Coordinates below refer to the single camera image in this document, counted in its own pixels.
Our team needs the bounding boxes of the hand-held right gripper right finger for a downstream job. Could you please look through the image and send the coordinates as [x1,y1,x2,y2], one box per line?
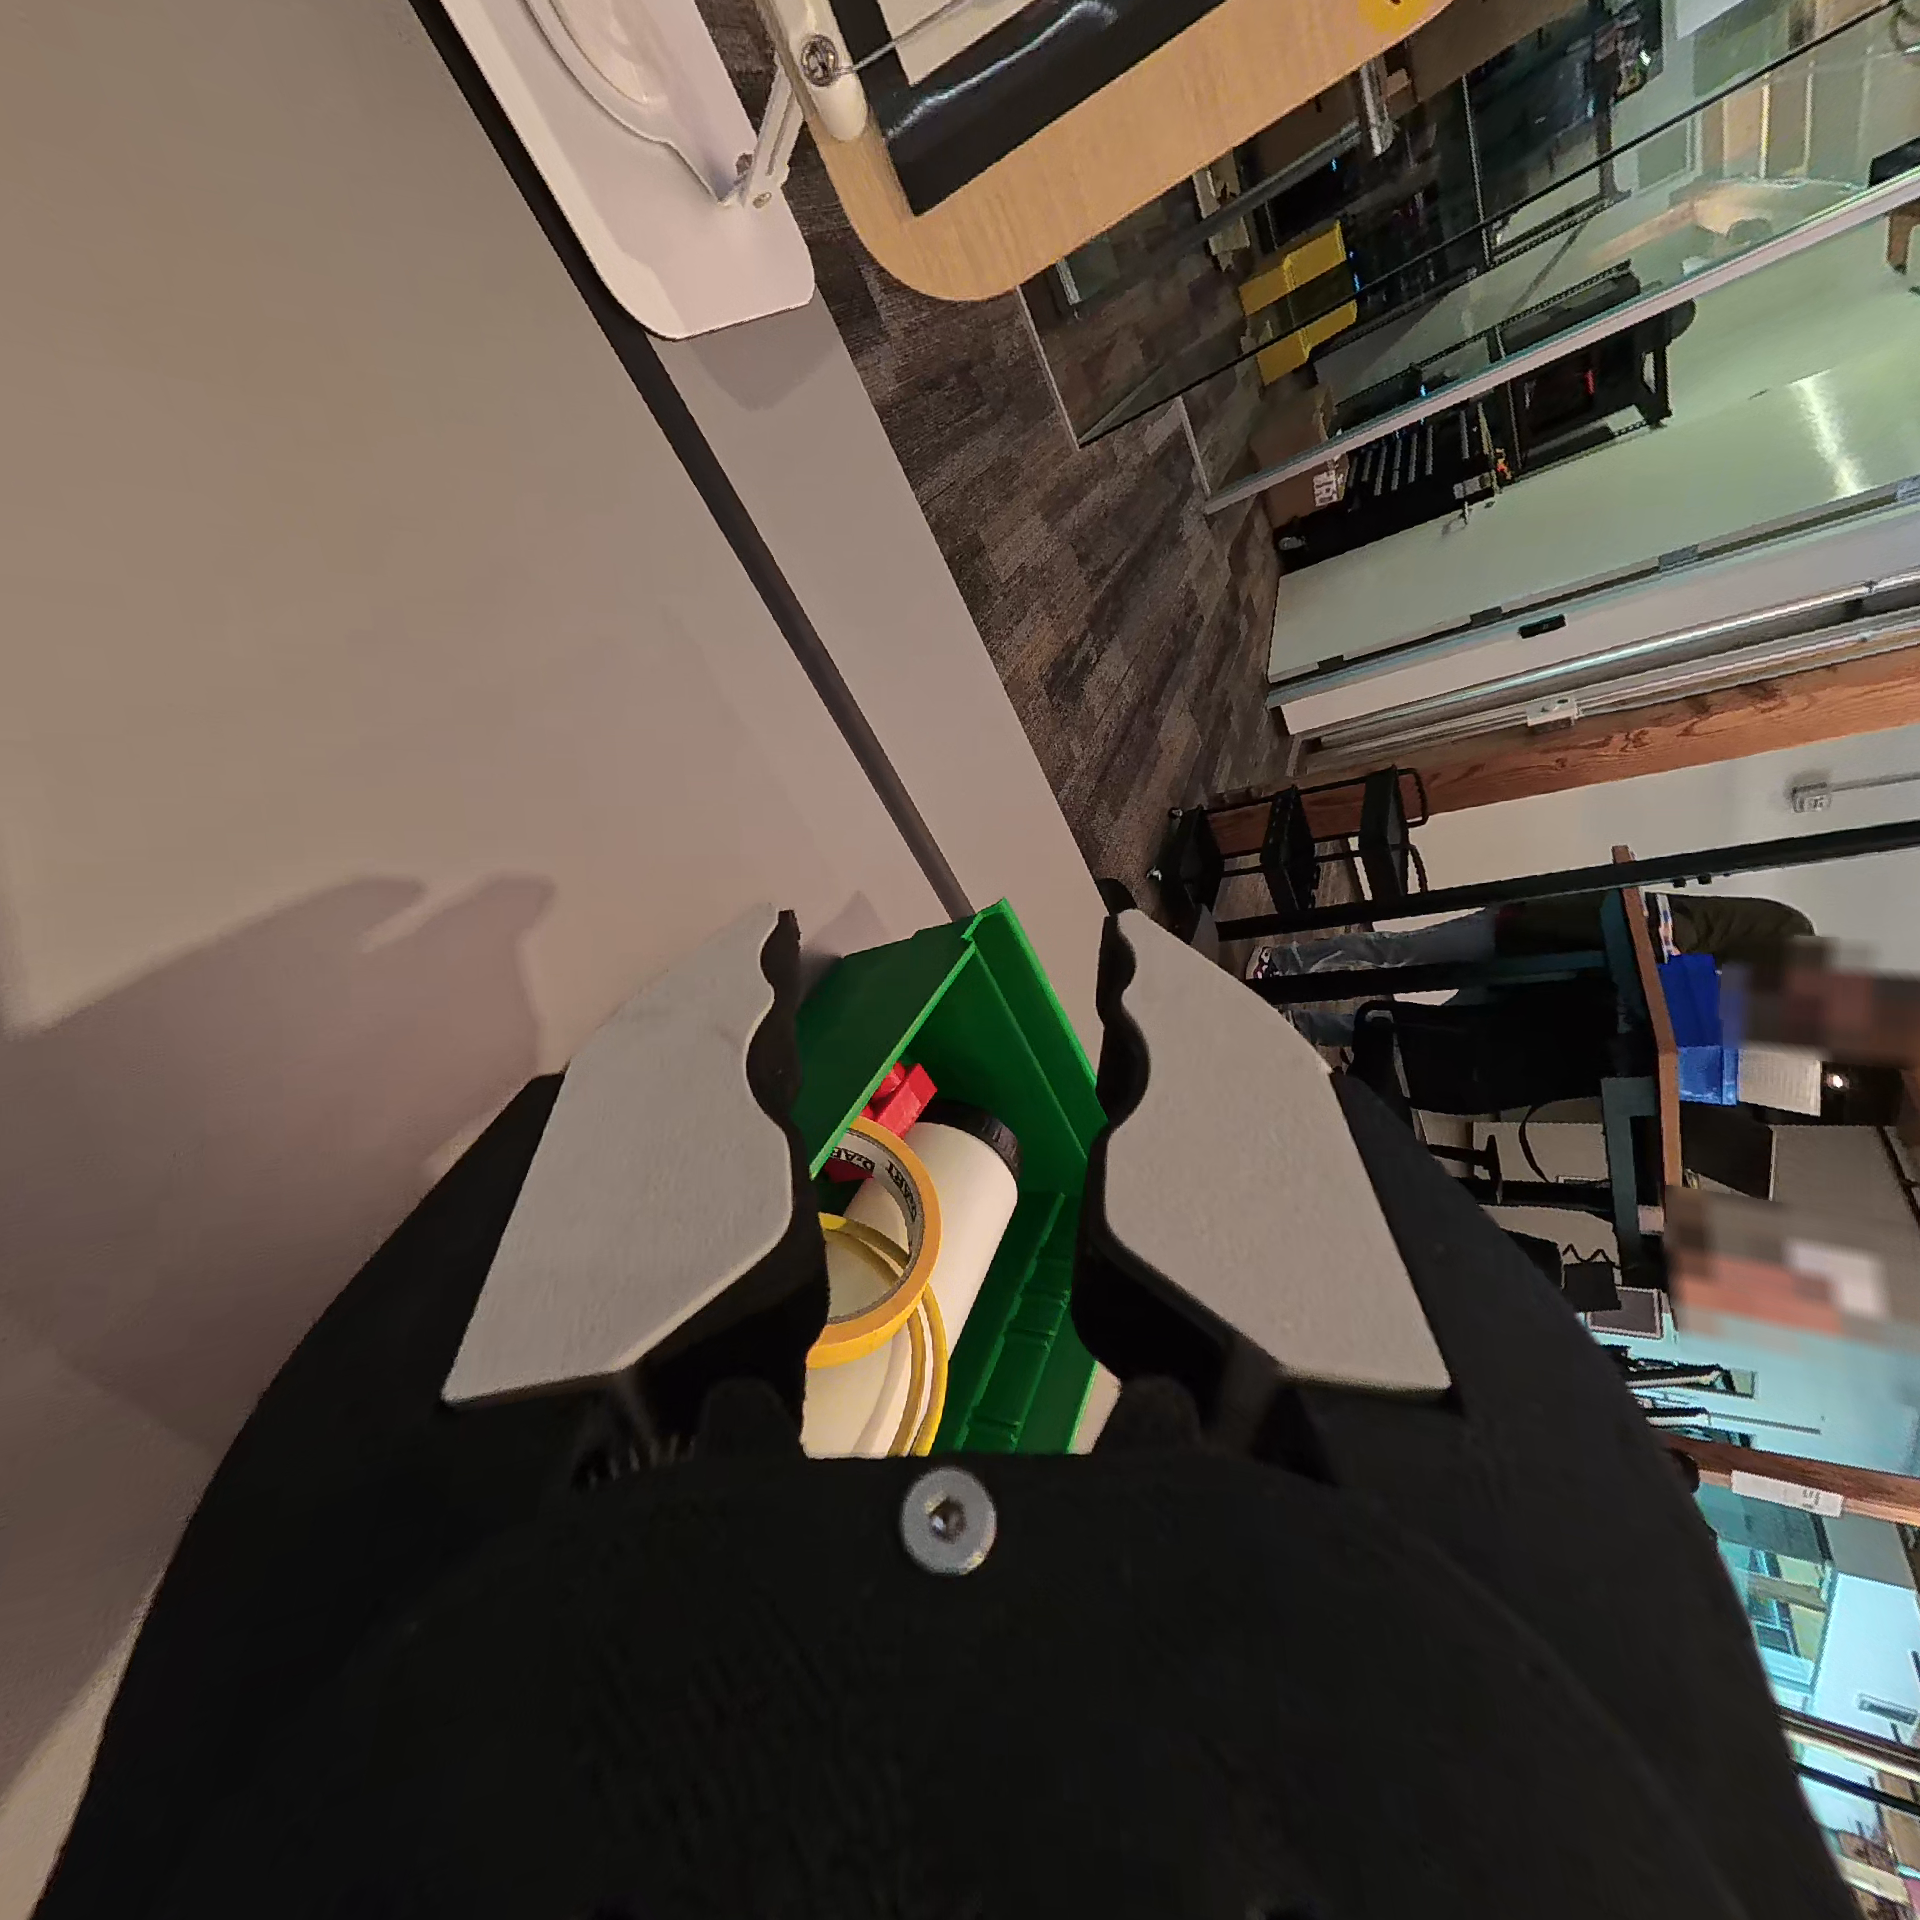
[1068,913,1457,1446]

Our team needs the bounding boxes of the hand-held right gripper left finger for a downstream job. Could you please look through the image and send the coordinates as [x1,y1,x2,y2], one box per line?
[437,905,829,1435]

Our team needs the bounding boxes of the green plastic bin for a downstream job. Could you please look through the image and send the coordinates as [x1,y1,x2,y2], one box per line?
[791,897,1124,1460]

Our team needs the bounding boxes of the white desk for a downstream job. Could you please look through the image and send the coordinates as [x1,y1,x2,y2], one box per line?
[643,276,1119,962]
[0,0,961,1920]

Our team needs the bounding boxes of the yellow masking tape roll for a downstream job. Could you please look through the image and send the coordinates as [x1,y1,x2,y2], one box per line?
[812,1117,949,1370]
[804,1274,954,1460]

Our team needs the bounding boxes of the black office chair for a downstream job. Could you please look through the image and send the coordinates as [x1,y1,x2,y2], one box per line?
[1350,982,1630,1211]

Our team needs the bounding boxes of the white cylinder with black cap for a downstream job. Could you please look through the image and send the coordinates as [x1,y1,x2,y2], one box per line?
[840,1107,1026,1353]

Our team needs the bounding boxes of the black metal stool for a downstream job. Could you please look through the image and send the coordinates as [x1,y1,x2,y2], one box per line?
[1161,769,1429,941]

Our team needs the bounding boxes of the blue bag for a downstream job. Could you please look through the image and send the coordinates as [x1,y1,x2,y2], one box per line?
[1655,948,1746,1110]

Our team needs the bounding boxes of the black shelf rack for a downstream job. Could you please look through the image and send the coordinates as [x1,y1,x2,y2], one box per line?
[1274,266,1698,576]

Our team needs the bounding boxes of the yellow storage bins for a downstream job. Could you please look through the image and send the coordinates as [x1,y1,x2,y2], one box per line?
[1235,223,1360,391]

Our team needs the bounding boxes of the glass partition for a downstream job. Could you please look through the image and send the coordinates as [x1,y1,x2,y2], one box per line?
[1050,0,1920,520]

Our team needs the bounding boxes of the white lamp base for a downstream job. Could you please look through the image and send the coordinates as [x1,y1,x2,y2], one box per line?
[437,0,871,345]

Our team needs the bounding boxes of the wooden table with black mat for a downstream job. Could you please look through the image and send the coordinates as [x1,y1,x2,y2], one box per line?
[822,0,1459,307]

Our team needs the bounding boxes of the wooden desk with teal frame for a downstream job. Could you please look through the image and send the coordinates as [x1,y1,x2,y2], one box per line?
[1591,844,1689,1240]

